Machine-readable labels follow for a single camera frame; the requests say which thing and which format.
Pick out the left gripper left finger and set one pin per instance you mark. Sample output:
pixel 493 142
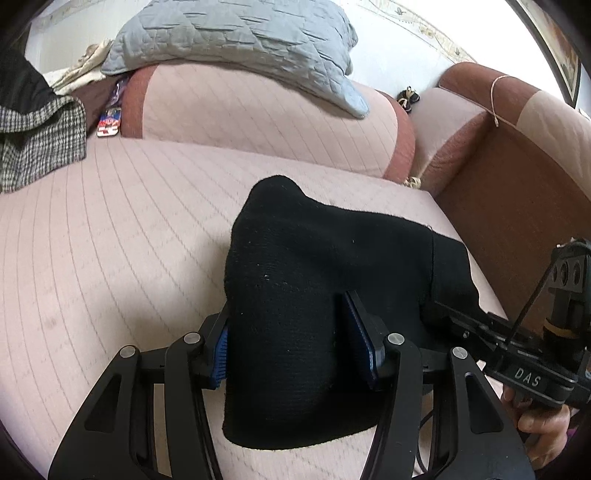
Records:
pixel 112 434

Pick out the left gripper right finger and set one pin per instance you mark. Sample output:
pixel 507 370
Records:
pixel 441 419

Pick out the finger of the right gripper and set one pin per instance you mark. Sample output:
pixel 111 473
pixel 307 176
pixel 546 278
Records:
pixel 470 327

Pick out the black pants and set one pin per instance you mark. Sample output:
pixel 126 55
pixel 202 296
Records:
pixel 297 373

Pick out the right hand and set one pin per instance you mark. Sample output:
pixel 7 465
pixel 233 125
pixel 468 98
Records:
pixel 549 426

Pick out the brown sofa armrest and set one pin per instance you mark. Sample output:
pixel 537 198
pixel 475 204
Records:
pixel 509 165

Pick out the red blue small packet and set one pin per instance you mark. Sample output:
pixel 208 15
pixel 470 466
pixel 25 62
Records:
pixel 110 119

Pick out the pink sofa back cushion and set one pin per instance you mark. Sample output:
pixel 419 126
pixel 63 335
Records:
pixel 224 107

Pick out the houndstooth grey coat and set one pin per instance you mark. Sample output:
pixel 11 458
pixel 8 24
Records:
pixel 41 131

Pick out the grey quilted pillow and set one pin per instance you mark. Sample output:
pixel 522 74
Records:
pixel 303 43

